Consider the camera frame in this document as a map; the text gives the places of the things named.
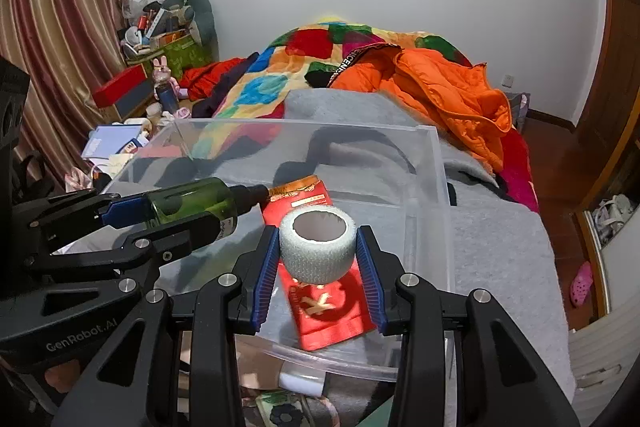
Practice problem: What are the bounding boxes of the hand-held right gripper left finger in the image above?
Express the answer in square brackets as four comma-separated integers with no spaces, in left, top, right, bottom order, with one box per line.
[50,224,281,427]

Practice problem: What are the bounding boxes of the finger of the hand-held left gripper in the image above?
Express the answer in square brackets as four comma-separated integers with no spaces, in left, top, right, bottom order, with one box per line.
[24,213,222,281]
[12,188,152,254]

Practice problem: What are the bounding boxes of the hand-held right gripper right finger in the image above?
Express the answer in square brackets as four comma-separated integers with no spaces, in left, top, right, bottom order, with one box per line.
[355,227,583,427]

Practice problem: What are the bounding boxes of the dark green bottle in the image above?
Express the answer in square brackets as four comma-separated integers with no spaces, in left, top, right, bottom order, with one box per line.
[142,177,271,253]

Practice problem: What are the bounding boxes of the white gauze tape roll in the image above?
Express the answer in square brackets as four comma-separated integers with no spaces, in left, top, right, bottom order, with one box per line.
[278,206,359,286]

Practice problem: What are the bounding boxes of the clear plastic box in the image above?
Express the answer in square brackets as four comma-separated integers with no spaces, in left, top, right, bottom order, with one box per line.
[100,117,457,384]

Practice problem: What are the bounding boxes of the red gold printed packet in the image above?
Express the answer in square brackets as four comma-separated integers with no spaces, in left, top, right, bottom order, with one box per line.
[260,174,379,353]

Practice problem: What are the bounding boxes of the light blue paper pad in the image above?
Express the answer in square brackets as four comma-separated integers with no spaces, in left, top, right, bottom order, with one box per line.
[81,124,147,158]

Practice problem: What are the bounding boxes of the red flat box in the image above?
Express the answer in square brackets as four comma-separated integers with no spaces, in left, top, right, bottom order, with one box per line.
[91,66,152,108]

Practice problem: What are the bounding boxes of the grey blanket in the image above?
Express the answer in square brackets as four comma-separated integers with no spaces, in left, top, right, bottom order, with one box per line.
[215,89,577,427]

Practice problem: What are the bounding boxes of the green flowered packet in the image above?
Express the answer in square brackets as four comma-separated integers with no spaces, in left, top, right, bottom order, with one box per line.
[255,389,313,427]

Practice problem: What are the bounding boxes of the pink bunny toy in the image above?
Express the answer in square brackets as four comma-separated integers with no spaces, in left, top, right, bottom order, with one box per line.
[151,55,175,85]

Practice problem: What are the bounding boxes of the dark purple cloth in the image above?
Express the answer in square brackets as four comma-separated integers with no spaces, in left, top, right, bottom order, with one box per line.
[191,52,262,118]

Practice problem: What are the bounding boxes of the red cloth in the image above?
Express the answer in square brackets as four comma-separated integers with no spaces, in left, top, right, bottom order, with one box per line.
[179,59,251,102]

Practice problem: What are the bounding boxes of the green cardboard box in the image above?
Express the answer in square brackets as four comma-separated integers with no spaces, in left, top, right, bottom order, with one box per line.
[149,33,212,75]

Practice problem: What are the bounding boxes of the red fleece blanket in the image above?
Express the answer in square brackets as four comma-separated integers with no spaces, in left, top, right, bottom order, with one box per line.
[497,127,541,214]

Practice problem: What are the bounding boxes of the striped curtain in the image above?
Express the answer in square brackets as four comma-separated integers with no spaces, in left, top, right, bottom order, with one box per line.
[0,0,143,190]

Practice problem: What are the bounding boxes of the orange puffer jacket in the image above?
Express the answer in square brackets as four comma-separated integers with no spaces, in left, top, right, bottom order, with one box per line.
[327,47,513,174]

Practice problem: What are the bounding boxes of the black garment with lettered band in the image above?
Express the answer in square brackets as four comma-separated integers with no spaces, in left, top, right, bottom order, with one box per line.
[305,42,401,88]

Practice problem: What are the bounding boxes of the grey plush cushion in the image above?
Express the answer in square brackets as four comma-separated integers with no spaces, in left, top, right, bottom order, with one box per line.
[162,0,219,60]

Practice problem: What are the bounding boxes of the pink slipper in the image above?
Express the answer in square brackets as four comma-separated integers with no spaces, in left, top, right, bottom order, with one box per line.
[570,261,596,308]

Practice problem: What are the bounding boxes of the colourful patchwork quilt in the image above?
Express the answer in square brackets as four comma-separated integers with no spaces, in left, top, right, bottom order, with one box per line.
[210,19,476,148]

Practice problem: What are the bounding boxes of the white sliding door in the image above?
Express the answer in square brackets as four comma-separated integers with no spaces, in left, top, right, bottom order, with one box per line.
[569,292,640,408]

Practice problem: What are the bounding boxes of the white shoes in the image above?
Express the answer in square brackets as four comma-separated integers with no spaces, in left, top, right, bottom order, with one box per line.
[591,194,640,244]

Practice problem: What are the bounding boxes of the wooden wardrobe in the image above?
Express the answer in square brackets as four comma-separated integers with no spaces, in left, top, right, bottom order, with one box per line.
[572,0,640,325]

